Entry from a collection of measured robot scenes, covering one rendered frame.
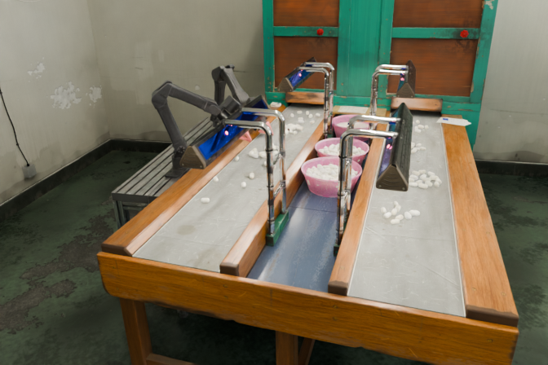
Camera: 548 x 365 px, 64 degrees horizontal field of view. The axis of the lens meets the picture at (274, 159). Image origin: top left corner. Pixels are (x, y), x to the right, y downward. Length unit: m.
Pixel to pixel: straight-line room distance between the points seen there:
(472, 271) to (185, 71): 3.22
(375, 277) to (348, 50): 1.79
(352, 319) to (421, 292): 0.20
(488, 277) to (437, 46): 1.72
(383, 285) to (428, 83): 1.77
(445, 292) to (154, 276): 0.86
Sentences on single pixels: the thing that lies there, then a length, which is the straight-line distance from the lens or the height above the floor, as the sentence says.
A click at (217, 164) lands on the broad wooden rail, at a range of 2.03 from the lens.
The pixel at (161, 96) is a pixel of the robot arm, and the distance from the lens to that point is 2.10.
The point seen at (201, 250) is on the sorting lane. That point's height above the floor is 0.74.
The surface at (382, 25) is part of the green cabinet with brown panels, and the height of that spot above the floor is 1.28.
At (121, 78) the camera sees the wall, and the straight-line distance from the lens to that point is 4.41.
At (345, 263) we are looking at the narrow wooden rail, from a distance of 1.35.
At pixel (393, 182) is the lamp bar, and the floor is 1.07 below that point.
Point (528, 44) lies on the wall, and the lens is 3.89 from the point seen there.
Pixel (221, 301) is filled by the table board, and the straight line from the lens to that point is 1.40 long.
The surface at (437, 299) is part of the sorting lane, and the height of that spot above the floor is 0.74.
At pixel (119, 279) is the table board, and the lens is 1.55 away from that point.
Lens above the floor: 1.54
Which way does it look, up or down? 22 degrees down
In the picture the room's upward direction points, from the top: 1 degrees counter-clockwise
